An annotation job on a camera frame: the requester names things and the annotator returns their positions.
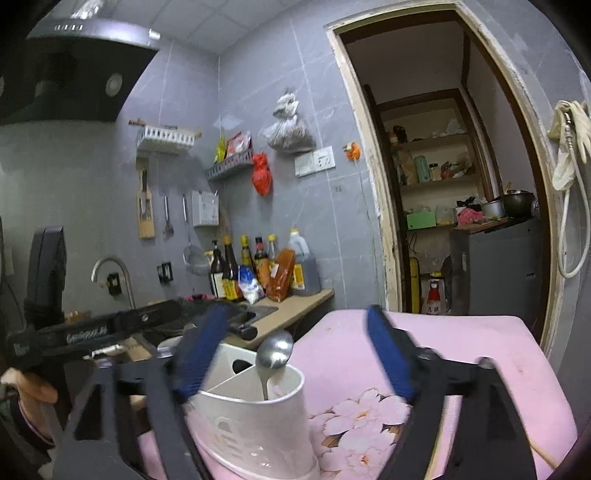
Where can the steel sink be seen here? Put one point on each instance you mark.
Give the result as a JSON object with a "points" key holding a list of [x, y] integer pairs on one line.
{"points": [[261, 312]]}

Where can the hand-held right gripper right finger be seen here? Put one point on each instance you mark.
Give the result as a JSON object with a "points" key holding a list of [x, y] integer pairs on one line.
{"points": [[388, 355]]}

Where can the cream rubber gloves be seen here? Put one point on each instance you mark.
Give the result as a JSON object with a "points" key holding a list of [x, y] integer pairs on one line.
{"points": [[565, 152]]}

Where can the steel pot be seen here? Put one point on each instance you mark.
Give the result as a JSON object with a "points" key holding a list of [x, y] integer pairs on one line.
{"points": [[492, 208]]}

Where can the dark sauce bottle yellow label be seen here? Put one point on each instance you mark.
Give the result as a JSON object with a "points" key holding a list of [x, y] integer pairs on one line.
{"points": [[231, 277]]}

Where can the red snack packet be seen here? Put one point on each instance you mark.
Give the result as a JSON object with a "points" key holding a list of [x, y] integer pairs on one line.
{"points": [[239, 143]]}

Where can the dark pump sauce bottle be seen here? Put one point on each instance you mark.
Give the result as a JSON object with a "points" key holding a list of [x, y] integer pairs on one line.
{"points": [[216, 272]]}

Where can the orange wall hook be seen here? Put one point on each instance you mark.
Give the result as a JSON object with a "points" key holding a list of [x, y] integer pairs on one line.
{"points": [[353, 151]]}

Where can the orange red spice packet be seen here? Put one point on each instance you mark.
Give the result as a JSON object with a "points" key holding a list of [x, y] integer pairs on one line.
{"points": [[280, 274]]}

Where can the pink floral table cloth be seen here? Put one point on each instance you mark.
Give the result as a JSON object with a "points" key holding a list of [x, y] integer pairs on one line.
{"points": [[351, 360]]}

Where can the red plastic bag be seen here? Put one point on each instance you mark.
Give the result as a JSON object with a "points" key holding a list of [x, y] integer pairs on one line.
{"points": [[261, 175]]}

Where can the black wall socket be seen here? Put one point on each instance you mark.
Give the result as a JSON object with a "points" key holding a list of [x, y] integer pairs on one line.
{"points": [[164, 272]]}

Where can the yellow snack packet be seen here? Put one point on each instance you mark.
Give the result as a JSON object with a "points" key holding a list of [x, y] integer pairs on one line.
{"points": [[220, 150]]}

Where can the large dark oil jug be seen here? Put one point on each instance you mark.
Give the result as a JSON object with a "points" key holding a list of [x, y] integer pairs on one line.
{"points": [[307, 272]]}

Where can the clear plastic bag of goods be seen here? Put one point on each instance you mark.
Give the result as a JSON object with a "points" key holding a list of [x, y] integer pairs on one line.
{"points": [[288, 131]]}

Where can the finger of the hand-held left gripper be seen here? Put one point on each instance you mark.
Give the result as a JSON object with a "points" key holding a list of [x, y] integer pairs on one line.
{"points": [[144, 317]]}

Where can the person's left hand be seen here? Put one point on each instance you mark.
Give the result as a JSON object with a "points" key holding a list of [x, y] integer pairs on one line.
{"points": [[34, 387]]}

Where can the grey wall shelf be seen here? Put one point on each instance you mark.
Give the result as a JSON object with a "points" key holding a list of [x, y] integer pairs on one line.
{"points": [[228, 167]]}

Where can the metal strainer ladle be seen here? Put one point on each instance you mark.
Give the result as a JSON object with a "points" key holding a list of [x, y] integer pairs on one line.
{"points": [[196, 261]]}

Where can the wooden chopstick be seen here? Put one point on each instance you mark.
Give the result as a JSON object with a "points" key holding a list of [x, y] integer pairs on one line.
{"points": [[542, 452]]}

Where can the green thermos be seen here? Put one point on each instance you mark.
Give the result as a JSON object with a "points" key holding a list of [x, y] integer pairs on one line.
{"points": [[421, 170]]}

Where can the white plastic utensil holder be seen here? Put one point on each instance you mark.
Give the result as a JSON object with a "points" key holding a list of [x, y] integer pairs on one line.
{"points": [[258, 438]]}

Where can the green box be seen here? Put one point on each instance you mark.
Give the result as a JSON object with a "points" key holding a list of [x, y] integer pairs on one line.
{"points": [[421, 220]]}

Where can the white wall outlet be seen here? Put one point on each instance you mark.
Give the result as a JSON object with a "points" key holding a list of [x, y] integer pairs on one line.
{"points": [[315, 162]]}

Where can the black pot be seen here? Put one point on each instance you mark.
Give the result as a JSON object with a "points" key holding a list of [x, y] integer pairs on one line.
{"points": [[517, 203]]}

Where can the black range hood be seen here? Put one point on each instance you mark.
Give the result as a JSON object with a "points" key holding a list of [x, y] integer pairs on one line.
{"points": [[69, 78]]}

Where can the dark sauce bottle yellow cap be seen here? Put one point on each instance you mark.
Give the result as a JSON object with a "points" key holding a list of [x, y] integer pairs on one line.
{"points": [[244, 254]]}

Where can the steel faucet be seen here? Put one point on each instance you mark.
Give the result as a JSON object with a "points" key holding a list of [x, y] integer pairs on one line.
{"points": [[108, 264]]}

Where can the steel spoon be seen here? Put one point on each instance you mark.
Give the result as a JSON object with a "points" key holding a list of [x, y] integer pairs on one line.
{"points": [[275, 350]]}

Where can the blue white salt packet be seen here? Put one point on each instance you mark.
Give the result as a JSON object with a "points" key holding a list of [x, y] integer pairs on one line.
{"points": [[251, 286]]}

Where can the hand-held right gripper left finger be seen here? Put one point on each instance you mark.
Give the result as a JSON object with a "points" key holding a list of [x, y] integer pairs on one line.
{"points": [[203, 350]]}

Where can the red white bottle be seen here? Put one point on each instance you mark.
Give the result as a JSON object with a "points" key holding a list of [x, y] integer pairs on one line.
{"points": [[436, 295]]}

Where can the beige kitchen counter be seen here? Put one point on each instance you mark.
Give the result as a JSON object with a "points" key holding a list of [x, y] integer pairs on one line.
{"points": [[295, 307]]}

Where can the white wall basket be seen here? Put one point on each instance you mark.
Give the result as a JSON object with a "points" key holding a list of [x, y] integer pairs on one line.
{"points": [[166, 138]]}

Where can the metal spatula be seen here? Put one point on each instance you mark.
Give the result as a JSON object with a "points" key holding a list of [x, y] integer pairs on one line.
{"points": [[168, 226]]}

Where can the clear bottle yellow cap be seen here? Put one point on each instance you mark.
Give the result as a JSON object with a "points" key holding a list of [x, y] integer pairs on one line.
{"points": [[272, 249]]}

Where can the grey cabinet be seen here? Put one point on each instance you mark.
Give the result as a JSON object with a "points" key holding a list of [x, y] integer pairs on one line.
{"points": [[498, 267]]}

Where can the wooden shelf unit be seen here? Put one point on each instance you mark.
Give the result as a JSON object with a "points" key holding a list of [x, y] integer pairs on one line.
{"points": [[438, 187]]}

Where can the wooden door frame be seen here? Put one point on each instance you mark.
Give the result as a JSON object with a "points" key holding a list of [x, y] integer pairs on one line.
{"points": [[369, 175]]}

